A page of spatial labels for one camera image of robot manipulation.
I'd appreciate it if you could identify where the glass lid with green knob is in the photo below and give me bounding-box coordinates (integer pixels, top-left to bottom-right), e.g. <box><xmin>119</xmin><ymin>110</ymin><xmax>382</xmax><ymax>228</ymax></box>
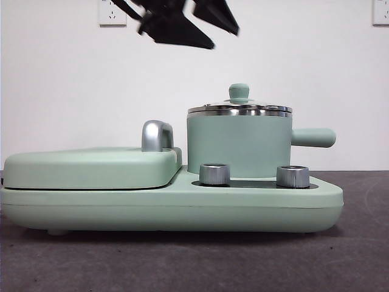
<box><xmin>187</xmin><ymin>83</ymin><xmax>293</xmax><ymax>116</ymax></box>

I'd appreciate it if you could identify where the silver control knob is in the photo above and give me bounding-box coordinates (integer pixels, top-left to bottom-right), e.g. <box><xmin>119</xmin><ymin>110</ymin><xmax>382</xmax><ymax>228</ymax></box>
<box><xmin>276</xmin><ymin>165</ymin><xmax>311</xmax><ymax>188</ymax></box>
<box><xmin>198</xmin><ymin>162</ymin><xmax>231</xmax><ymax>187</ymax></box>

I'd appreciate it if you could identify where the mint green breakfast maker base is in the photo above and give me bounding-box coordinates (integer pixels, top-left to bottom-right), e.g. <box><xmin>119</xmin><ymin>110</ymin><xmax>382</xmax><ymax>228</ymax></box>
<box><xmin>0</xmin><ymin>170</ymin><xmax>345</xmax><ymax>237</ymax></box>

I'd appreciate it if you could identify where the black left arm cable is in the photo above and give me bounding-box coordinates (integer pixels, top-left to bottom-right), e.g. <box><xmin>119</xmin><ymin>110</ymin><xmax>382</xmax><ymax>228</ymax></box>
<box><xmin>111</xmin><ymin>0</ymin><xmax>145</xmax><ymax>21</ymax></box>

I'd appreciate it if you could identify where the white wall socket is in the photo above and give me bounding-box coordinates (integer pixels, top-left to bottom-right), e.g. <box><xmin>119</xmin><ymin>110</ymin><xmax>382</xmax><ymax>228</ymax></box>
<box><xmin>373</xmin><ymin>0</ymin><xmax>389</xmax><ymax>27</ymax></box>
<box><xmin>98</xmin><ymin>0</ymin><xmax>127</xmax><ymax>28</ymax></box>

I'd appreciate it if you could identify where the mint green pot with handle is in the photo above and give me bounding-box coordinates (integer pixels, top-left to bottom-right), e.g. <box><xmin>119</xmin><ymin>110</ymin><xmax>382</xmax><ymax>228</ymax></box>
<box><xmin>186</xmin><ymin>108</ymin><xmax>337</xmax><ymax>179</ymax></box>

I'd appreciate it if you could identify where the green griddle cover silver handle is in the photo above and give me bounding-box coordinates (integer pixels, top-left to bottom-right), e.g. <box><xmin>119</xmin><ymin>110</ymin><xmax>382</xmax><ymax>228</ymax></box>
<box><xmin>3</xmin><ymin>120</ymin><xmax>184</xmax><ymax>190</ymax></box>

